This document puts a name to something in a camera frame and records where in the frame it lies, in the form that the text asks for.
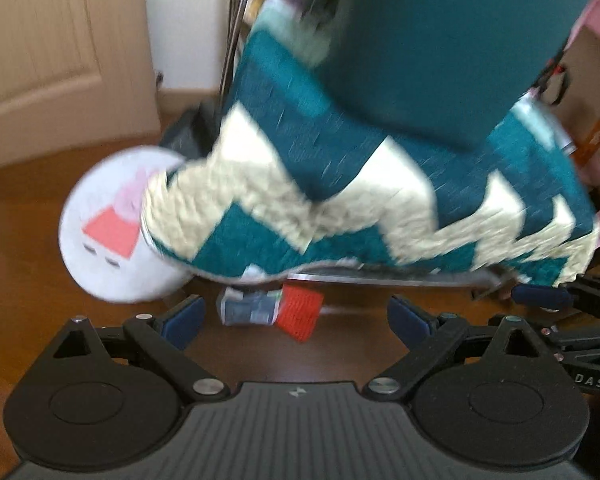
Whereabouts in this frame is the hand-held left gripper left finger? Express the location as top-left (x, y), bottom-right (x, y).
top-left (52, 294), bottom-right (231, 403)

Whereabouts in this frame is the plain teal cushion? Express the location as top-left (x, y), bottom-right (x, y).
top-left (324, 0), bottom-right (600, 152)

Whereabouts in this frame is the white plastic bag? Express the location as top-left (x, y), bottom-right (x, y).
top-left (519, 99), bottom-right (577, 157)

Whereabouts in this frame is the teal white zigzag cushion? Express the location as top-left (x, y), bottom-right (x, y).
top-left (140, 25), bottom-right (600, 289)

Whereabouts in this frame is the orange box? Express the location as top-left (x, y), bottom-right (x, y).
top-left (574, 117), bottom-right (600, 171)

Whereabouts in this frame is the metal trolley frame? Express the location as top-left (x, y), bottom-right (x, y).
top-left (160, 0), bottom-right (262, 162)

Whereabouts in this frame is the grey blue wrapper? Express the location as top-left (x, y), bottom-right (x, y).
top-left (216, 287), bottom-right (284, 327)

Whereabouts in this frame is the red black backpack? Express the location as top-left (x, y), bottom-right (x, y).
top-left (522, 44), bottom-right (574, 109)

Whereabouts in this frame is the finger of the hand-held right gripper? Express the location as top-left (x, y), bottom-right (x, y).
top-left (527, 322), bottom-right (600, 366)
top-left (511, 272), bottom-right (600, 322)

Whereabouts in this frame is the wooden door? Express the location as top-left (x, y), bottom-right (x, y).
top-left (0, 0), bottom-right (161, 174)

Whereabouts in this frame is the grey and red sock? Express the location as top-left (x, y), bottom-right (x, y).
top-left (275, 283), bottom-right (326, 345)

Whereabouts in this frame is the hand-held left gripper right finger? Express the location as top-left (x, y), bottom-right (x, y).
top-left (362, 295), bottom-right (548, 403)

